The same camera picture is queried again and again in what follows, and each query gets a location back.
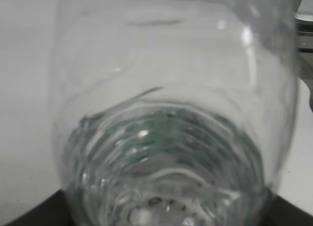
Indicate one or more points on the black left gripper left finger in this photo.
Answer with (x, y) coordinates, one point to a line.
(54, 211)

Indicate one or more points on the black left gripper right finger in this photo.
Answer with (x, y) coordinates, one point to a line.
(277, 211)

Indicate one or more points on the clear water bottle green label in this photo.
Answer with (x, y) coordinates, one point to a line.
(172, 112)

